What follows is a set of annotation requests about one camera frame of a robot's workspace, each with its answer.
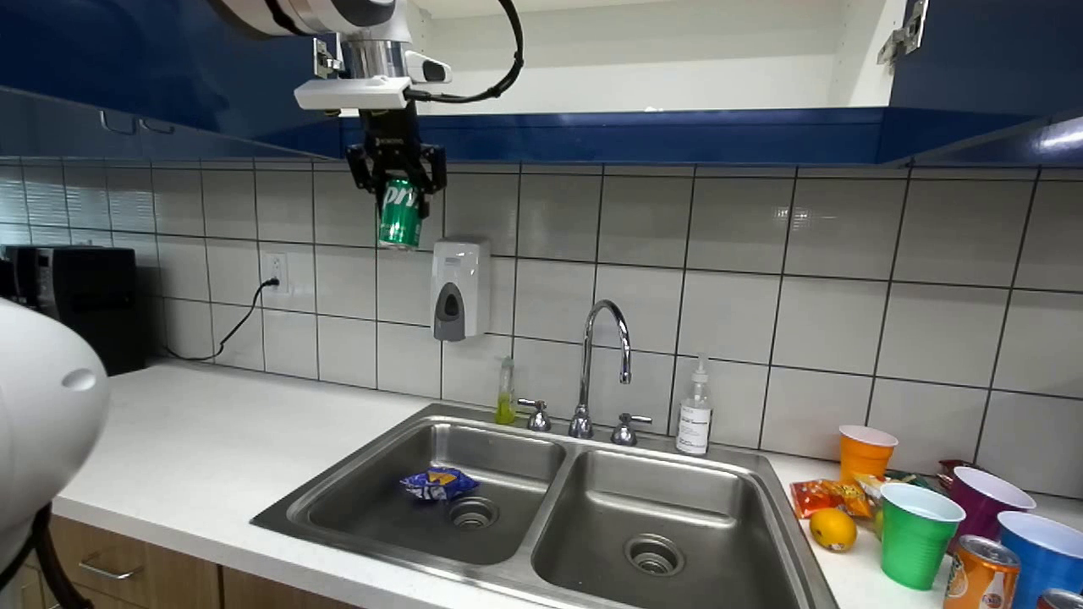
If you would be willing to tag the red soda can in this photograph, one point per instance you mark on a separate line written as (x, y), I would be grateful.
(1065, 600)

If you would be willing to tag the yellow-green dish soap bottle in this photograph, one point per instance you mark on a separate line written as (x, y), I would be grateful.
(506, 403)

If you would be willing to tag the blue plastic cup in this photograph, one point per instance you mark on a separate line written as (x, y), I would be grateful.
(1052, 559)

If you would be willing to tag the stainless steel double sink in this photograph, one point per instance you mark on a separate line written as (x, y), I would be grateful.
(678, 496)

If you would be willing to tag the yellow lemon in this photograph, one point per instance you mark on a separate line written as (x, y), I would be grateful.
(834, 528)

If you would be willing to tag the blue snack bag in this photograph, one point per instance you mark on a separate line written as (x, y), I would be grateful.
(437, 484)

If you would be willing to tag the orange plastic cup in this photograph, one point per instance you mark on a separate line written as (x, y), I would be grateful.
(867, 452)

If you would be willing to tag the green plastic cup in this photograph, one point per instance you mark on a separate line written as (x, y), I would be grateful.
(915, 544)

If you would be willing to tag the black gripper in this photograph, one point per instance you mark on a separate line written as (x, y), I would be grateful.
(394, 132)

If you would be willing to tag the white wall power outlet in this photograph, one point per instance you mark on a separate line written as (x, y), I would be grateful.
(274, 265)

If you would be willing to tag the green soda can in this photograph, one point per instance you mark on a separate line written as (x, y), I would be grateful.
(402, 214)

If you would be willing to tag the purple plastic cup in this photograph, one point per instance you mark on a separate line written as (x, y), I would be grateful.
(990, 501)

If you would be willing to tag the wooden base cabinet drawers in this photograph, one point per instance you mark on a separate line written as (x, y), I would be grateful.
(171, 576)

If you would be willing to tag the black countertop appliance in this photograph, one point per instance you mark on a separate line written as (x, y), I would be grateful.
(88, 307)

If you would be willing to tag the chrome gooseneck faucet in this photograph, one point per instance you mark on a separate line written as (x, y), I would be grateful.
(587, 361)

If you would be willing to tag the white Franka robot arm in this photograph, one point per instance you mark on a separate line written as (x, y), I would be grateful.
(45, 417)

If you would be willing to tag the metal cabinet door hinge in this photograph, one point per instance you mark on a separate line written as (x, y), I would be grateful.
(908, 27)

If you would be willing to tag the orange soda can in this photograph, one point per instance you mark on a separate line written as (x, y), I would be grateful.
(979, 576)

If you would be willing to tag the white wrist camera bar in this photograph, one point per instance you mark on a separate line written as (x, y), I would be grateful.
(352, 91)

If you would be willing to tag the orange red chip bag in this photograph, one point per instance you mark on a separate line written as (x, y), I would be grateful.
(832, 496)

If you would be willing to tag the glossy blue cabinet door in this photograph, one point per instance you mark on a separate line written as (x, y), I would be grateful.
(992, 55)
(113, 44)

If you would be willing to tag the white wall soap dispenser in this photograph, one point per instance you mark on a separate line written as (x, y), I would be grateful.
(458, 290)

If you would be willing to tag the blue cabinet with white interior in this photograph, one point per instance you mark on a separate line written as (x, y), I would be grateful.
(678, 135)

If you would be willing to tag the clear bottle with white label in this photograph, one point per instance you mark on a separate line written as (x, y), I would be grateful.
(695, 424)

